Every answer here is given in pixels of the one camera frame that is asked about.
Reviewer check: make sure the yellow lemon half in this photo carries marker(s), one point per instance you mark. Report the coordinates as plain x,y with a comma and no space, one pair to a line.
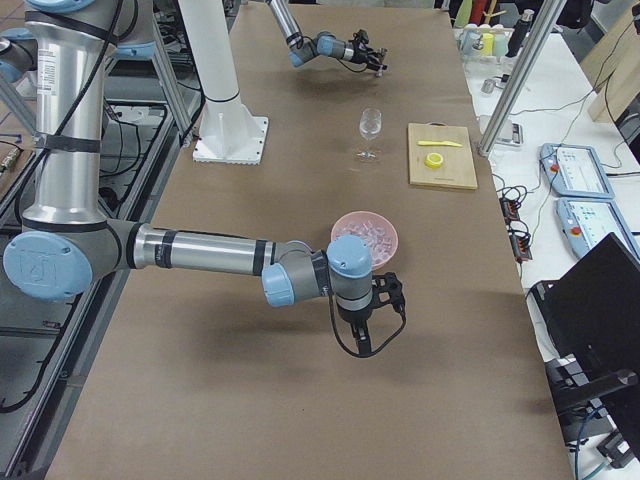
434,160

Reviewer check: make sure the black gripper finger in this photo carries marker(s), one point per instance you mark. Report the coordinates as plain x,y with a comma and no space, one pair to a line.
362,339

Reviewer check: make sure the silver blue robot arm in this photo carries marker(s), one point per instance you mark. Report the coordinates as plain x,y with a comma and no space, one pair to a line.
303,49
66,243

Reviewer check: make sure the small steel weight cup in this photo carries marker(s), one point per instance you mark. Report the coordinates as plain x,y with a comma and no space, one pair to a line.
488,86

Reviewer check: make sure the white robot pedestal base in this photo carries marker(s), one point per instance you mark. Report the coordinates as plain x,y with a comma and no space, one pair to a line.
228,132

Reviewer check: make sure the bamboo cutting board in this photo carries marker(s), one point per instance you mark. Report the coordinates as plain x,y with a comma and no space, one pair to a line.
458,170

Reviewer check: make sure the aluminium frame post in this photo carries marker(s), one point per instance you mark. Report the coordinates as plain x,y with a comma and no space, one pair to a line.
541,29

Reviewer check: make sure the blue teach pendant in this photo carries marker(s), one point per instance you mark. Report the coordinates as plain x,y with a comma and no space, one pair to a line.
586,221
575,171

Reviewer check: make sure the near blue teach pendant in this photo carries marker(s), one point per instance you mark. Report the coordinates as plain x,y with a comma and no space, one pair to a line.
586,221

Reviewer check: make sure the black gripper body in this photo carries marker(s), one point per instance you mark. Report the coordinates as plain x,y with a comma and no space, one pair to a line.
358,53
354,317

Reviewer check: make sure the pink bowl of ice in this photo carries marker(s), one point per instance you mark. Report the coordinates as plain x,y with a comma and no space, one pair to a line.
375,230

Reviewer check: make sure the clear wine glass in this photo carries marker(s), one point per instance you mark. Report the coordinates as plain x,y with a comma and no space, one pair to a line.
370,126

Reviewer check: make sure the yellow plastic knife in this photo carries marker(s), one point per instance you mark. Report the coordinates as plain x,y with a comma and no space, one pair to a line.
445,143

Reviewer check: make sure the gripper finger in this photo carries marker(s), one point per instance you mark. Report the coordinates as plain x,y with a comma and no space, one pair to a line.
377,67
382,52

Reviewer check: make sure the far blue teach pendant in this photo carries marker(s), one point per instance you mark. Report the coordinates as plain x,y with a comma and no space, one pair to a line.
575,171

